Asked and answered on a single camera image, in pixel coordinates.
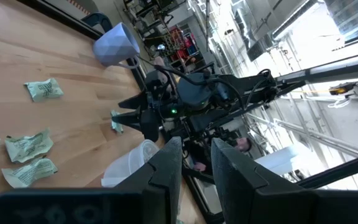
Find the silver ventilation duct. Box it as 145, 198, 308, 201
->
323, 0, 358, 44

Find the clear plastic cup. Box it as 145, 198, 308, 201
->
100, 139, 160, 189

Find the yellow black hanging device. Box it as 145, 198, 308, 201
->
328, 81, 358, 96

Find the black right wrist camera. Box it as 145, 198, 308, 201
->
144, 70, 171, 94

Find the lavender faceted mug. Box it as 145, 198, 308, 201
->
92, 22, 141, 70

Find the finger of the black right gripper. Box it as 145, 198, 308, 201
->
111, 107, 144, 133
118, 92, 149, 110

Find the black overhead gantry beam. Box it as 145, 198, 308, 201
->
275, 51, 358, 190

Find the red storage rack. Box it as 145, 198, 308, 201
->
166, 26, 198, 63

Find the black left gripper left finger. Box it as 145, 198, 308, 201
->
110, 136, 185, 224

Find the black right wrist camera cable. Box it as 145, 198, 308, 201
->
138, 55, 247, 110

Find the white coiled cable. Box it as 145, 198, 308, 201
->
327, 96, 352, 109

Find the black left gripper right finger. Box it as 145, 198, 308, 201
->
210, 137, 318, 224

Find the person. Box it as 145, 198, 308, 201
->
185, 136, 253, 175

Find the black table clamp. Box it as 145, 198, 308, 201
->
81, 11, 114, 35

